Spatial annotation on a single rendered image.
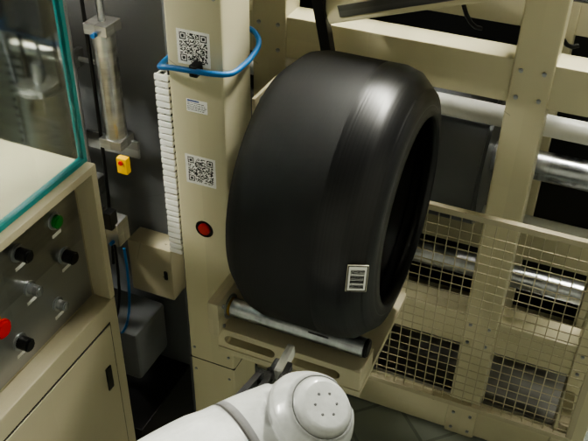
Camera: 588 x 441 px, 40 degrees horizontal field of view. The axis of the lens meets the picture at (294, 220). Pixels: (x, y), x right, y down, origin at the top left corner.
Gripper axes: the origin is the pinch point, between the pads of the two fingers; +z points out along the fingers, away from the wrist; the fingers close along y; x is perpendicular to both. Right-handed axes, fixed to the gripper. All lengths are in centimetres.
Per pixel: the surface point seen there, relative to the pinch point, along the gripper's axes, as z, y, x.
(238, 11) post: 42, 26, -49
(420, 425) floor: 68, -15, 113
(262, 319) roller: 18.6, 14.6, 14.2
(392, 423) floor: 65, -6, 112
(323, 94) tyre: 33, 4, -41
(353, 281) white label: 10.4, -10.5, -17.0
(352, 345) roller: 19.0, -7.3, 13.8
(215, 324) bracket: 14.5, 24.6, 15.6
